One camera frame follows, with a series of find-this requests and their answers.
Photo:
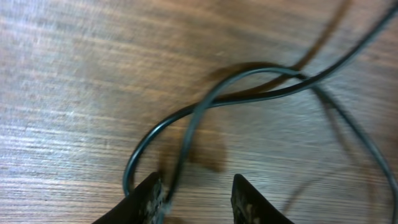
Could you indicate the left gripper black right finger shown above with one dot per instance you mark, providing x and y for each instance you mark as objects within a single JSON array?
[{"x": 251, "y": 207}]

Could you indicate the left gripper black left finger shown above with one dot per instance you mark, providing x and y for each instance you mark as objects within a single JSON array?
[{"x": 141, "y": 206}]

